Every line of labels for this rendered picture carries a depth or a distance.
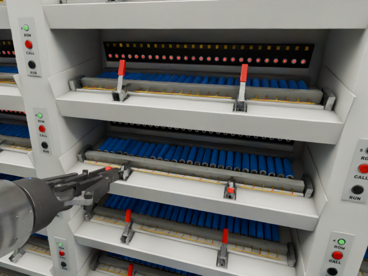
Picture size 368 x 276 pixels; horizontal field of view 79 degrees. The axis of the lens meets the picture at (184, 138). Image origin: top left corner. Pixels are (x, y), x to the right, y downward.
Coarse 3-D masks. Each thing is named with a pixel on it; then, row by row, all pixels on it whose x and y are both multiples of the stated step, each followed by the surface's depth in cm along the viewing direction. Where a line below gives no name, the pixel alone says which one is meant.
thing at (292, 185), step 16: (96, 160) 62; (112, 160) 60; (128, 160) 58; (144, 160) 58; (160, 160) 58; (176, 176) 55; (208, 176) 54; (224, 176) 53; (240, 176) 52; (256, 176) 52; (272, 176) 51
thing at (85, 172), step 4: (84, 172) 44; (76, 176) 42; (80, 176) 42; (84, 176) 43; (56, 180) 37; (60, 180) 37; (64, 180) 38; (68, 180) 39; (72, 180) 40; (76, 180) 41; (80, 180) 42; (48, 184) 34; (52, 184) 35; (56, 184) 36
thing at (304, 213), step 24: (96, 144) 69; (240, 144) 62; (264, 144) 60; (72, 168) 60; (96, 168) 60; (312, 168) 51; (120, 192) 56; (144, 192) 54; (168, 192) 52; (192, 192) 51; (216, 192) 51; (240, 192) 51; (264, 192) 51; (312, 192) 49; (240, 216) 50; (264, 216) 48; (288, 216) 46; (312, 216) 45
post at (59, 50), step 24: (24, 0) 47; (48, 48) 49; (72, 48) 56; (96, 48) 65; (24, 72) 52; (48, 72) 51; (24, 96) 54; (48, 96) 52; (48, 120) 55; (72, 120) 59; (96, 120) 69; (72, 144) 60; (48, 168) 59; (72, 216) 63; (72, 240) 65; (72, 264) 68
